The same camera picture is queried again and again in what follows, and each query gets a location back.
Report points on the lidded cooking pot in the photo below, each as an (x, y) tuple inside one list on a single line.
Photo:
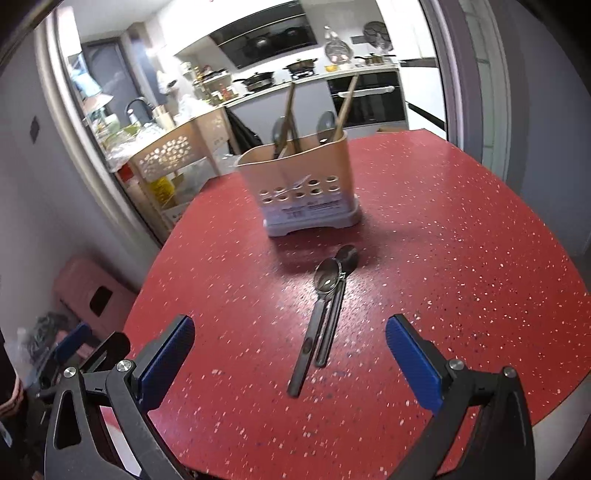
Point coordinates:
[(300, 67)]

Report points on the pink plastic stool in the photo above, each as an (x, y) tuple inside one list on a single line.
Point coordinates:
[(78, 281)]

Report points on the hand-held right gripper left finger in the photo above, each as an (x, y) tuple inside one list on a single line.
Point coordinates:
[(168, 355)]

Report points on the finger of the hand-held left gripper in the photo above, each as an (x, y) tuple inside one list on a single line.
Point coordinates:
[(71, 344), (111, 346)]

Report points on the black cloth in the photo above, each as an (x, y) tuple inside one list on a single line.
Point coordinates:
[(242, 134)]

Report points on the black built-in oven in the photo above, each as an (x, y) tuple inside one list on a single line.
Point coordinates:
[(364, 101)]

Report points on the beige utensil holder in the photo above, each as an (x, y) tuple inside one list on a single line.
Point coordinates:
[(300, 175)]

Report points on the yellow packet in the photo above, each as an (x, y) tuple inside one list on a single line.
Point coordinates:
[(160, 189)]

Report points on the black range hood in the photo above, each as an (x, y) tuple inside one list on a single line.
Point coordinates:
[(263, 41)]

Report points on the black kitchen faucet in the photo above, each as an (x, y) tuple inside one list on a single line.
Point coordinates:
[(131, 108)]

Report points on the black wok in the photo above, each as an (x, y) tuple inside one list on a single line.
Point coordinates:
[(256, 81)]

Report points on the clear plastic bag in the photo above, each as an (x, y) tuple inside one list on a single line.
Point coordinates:
[(46, 327)]

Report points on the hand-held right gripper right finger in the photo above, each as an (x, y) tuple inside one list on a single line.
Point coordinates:
[(411, 360)]

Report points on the white perforated kitchen cart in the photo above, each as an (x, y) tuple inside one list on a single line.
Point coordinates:
[(171, 147)]

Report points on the small metal pot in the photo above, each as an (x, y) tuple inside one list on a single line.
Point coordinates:
[(371, 59)]

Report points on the hanging metal strainer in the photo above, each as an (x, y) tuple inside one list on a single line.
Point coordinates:
[(338, 46)]

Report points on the white figurine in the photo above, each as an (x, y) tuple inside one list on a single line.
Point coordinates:
[(167, 83)]

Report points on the wooden chopstick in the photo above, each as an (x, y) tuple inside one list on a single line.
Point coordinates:
[(291, 110), (346, 104)]

